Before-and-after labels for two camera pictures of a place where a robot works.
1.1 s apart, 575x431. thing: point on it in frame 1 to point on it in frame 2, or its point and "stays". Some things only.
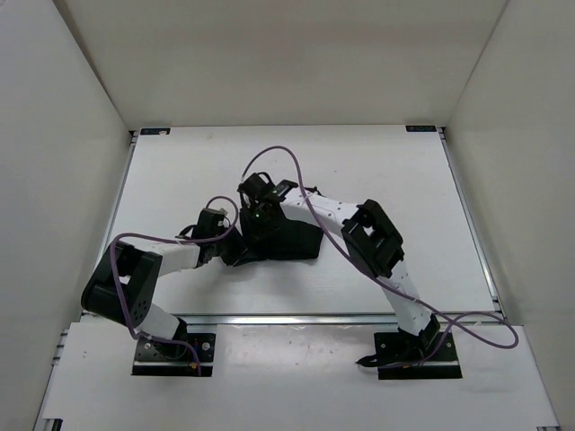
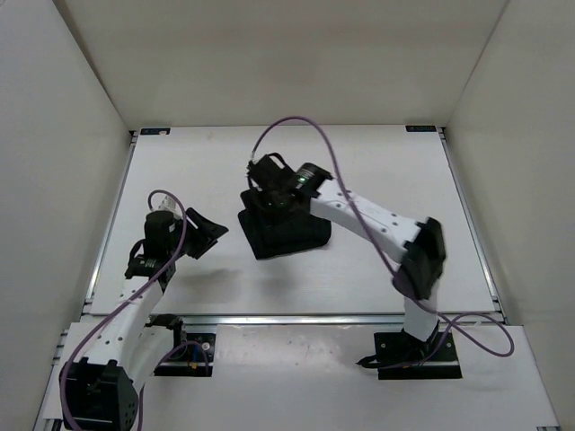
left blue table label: (155, 131) stays
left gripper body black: (230, 248) to (194, 237)
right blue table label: (421, 128) stays
